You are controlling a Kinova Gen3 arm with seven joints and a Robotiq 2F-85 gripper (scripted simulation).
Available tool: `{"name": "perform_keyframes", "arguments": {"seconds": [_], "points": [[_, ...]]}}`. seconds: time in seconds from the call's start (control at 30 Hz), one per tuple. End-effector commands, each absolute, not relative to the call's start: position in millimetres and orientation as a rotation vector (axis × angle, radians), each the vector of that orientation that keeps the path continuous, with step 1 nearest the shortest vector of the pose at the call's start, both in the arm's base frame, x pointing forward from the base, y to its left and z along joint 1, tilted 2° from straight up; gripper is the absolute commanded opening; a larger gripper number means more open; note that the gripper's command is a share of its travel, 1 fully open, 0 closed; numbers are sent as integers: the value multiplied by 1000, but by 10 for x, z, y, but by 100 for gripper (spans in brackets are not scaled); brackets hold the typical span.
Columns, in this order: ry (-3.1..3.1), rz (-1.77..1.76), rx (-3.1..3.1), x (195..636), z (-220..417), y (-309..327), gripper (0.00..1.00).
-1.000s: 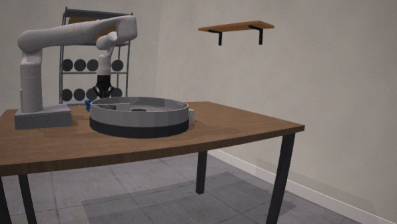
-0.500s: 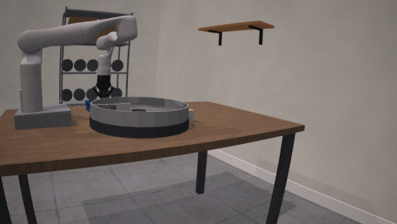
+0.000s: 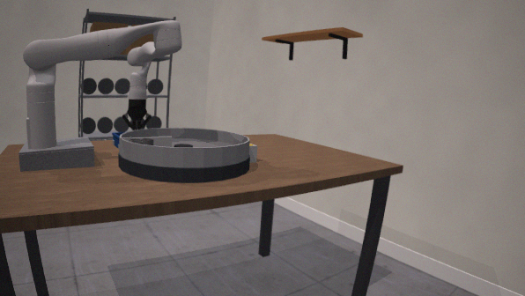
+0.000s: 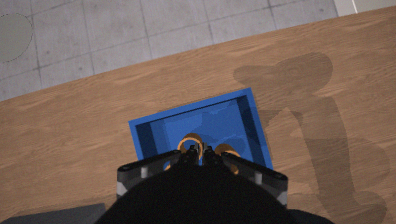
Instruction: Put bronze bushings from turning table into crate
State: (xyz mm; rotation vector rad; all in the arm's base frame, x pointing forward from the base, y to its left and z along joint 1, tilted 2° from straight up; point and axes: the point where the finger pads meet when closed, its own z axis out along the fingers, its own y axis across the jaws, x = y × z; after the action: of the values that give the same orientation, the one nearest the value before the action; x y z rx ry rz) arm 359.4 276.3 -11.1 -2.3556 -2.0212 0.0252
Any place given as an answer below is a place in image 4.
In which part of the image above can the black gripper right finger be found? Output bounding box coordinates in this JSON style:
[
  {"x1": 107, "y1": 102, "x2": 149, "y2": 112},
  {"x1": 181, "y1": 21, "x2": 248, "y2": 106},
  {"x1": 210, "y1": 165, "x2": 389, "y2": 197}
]
[{"x1": 202, "y1": 142, "x2": 288, "y2": 208}]

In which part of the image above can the blue open crate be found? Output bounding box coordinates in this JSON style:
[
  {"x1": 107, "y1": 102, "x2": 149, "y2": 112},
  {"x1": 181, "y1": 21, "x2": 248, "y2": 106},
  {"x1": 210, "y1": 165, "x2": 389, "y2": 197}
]
[{"x1": 129, "y1": 87, "x2": 274, "y2": 170}]

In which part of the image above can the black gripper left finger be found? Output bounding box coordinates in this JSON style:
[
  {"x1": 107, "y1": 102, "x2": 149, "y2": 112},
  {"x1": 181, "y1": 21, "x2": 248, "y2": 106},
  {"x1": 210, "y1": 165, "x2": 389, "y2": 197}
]
[{"x1": 116, "y1": 142, "x2": 199, "y2": 201}]

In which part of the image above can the grey round turntable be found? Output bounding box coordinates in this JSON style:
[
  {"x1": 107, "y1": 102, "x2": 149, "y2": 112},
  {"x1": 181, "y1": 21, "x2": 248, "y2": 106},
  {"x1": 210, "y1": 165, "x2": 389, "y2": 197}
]
[{"x1": 288, "y1": 209, "x2": 335, "y2": 224}]

